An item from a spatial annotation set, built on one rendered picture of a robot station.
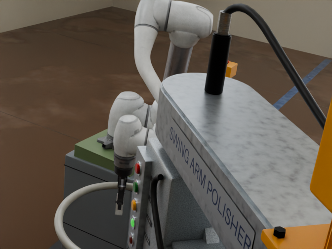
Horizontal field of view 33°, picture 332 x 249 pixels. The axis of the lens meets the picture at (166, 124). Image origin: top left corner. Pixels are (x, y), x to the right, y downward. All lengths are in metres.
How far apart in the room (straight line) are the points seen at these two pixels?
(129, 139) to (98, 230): 0.87
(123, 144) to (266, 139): 1.17
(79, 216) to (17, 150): 1.76
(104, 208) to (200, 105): 1.72
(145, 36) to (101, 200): 0.91
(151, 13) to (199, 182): 1.41
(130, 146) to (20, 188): 2.03
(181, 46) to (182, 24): 0.11
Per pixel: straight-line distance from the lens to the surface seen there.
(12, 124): 5.01
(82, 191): 2.22
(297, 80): 1.02
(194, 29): 2.32
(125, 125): 2.09
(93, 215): 2.85
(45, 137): 4.79
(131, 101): 2.67
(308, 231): 0.73
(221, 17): 1.14
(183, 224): 1.21
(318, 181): 0.54
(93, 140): 2.82
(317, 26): 8.37
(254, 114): 1.11
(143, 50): 2.26
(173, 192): 1.16
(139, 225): 1.35
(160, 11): 2.32
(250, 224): 0.81
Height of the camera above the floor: 2.10
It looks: 24 degrees down
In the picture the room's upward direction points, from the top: 7 degrees clockwise
